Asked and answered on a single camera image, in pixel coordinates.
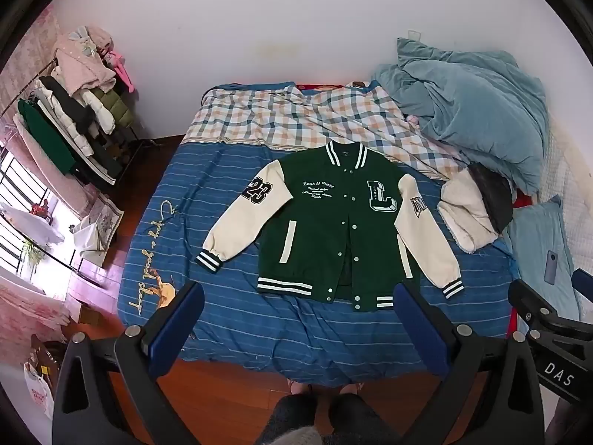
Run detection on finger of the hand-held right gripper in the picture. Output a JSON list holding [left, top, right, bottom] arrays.
[[571, 268, 593, 296], [508, 279, 583, 335]]

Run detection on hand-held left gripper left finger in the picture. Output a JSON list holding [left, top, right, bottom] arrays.
[[52, 281, 205, 445]]

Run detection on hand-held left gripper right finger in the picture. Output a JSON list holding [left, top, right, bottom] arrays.
[[393, 281, 546, 445]]

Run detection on green varsity jacket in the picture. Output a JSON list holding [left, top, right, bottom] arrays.
[[195, 140, 465, 312]]

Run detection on black clothes rack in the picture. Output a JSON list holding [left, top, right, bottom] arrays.
[[0, 58, 145, 191]]

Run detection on grey smartphone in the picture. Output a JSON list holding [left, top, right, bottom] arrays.
[[543, 250, 559, 286]]

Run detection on blue striped bed sheet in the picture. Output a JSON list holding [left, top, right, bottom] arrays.
[[117, 136, 516, 378]]

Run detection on light blue pillow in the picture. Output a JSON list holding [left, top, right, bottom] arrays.
[[506, 195, 583, 323]]

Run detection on white quilted cover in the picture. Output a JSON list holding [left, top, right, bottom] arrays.
[[540, 116, 593, 272]]

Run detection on white cloth bag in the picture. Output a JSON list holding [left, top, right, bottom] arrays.
[[73, 220, 113, 266]]

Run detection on cream fleece blanket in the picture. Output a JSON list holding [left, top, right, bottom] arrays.
[[438, 167, 500, 254]]

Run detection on dark cloth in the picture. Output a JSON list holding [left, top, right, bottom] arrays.
[[467, 162, 516, 235]]

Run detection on person's legs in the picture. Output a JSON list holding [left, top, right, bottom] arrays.
[[257, 379, 405, 445]]

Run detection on white plastic bag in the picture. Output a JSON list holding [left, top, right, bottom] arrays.
[[23, 362, 55, 422]]

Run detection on white covered table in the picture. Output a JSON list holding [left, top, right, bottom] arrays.
[[0, 204, 66, 247]]

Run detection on teal duvet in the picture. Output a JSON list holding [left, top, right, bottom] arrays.
[[371, 37, 550, 195]]

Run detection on olive puffer jacket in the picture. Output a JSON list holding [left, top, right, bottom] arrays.
[[90, 87, 135, 131]]

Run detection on dark green hanging garment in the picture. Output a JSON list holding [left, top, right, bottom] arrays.
[[17, 98, 77, 177]]

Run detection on plaid blanket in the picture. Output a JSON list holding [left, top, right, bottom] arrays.
[[180, 81, 470, 181]]

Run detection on pink fleece garment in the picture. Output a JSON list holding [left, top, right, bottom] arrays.
[[52, 25, 116, 98]]

